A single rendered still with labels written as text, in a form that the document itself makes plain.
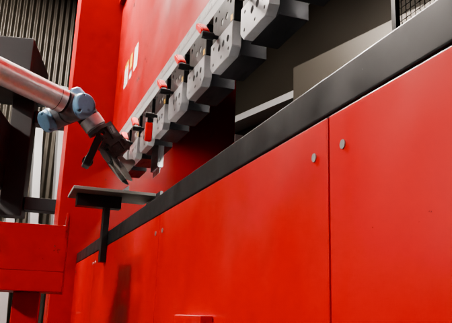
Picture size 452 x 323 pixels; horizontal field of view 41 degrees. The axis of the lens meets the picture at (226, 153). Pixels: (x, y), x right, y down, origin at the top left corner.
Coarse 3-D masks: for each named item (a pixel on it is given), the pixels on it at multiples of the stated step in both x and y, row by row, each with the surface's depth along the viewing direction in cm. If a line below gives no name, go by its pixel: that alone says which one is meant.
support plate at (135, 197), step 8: (72, 192) 195; (80, 192) 195; (88, 192) 194; (96, 192) 194; (104, 192) 193; (112, 192) 193; (120, 192) 192; (128, 192) 193; (136, 192) 194; (144, 192) 195; (128, 200) 204; (136, 200) 204; (144, 200) 203
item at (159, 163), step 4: (156, 148) 208; (160, 148) 205; (152, 152) 213; (156, 152) 207; (160, 152) 204; (152, 156) 212; (156, 156) 206; (160, 156) 204; (152, 160) 211; (156, 160) 205; (160, 160) 204; (152, 164) 211; (156, 164) 204; (160, 164) 203; (152, 168) 210; (156, 168) 206; (160, 168) 205; (152, 172) 212; (156, 172) 207
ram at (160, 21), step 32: (128, 0) 293; (160, 0) 217; (192, 0) 172; (224, 0) 142; (128, 32) 280; (160, 32) 210; (128, 64) 269; (160, 64) 204; (128, 96) 258; (128, 128) 248
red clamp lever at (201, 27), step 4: (196, 24) 148; (200, 24) 147; (204, 24) 148; (196, 28) 147; (200, 28) 144; (204, 28) 144; (208, 28) 145; (200, 32) 144; (204, 32) 140; (208, 32) 141; (212, 32) 142; (200, 36) 141; (204, 36) 140; (208, 36) 141; (212, 36) 141; (216, 36) 142
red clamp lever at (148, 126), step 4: (148, 112) 194; (148, 116) 194; (152, 116) 194; (156, 116) 195; (148, 120) 194; (148, 124) 193; (152, 124) 194; (148, 128) 193; (152, 128) 194; (148, 132) 193; (148, 136) 192; (148, 140) 192
